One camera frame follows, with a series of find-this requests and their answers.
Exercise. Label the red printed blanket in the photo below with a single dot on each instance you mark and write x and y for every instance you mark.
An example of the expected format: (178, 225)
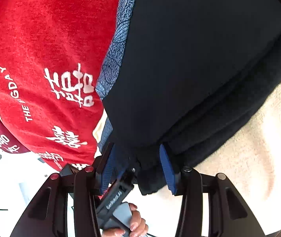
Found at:
(44, 42)

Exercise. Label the cream cloth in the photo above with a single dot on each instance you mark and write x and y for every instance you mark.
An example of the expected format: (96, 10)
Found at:
(241, 158)

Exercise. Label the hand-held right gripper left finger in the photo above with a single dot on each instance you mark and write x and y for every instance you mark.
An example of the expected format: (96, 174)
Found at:
(109, 172)

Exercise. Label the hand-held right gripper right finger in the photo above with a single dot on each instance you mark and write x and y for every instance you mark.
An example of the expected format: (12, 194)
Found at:
(168, 175)

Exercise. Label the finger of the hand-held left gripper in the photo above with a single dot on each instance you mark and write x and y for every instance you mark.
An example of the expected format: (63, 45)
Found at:
(128, 177)

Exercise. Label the black pants with blue trim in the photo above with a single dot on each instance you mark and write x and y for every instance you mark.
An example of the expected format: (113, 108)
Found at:
(192, 66)

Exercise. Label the person's left hand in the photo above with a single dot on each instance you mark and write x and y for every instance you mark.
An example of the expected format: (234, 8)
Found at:
(138, 222)

